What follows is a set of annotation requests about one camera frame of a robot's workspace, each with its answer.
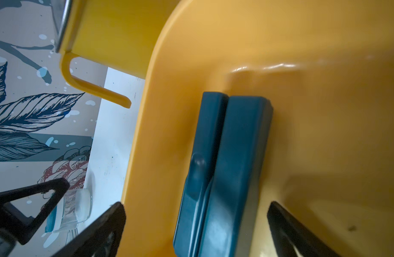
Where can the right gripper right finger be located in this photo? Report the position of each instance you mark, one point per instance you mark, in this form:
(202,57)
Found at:
(290,237)

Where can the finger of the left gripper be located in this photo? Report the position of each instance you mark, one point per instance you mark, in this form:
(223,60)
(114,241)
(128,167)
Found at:
(24,210)

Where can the dark teal pliers bottom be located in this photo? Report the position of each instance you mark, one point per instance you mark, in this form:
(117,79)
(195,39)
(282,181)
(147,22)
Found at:
(221,192)

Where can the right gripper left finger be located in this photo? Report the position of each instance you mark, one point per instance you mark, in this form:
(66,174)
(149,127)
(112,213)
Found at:
(101,239)

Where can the yellow pot with dark lid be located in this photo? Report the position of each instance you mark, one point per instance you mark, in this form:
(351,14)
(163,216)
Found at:
(117,34)

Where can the yellow plastic storage box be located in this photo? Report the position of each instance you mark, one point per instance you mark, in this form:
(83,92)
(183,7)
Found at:
(328,69)

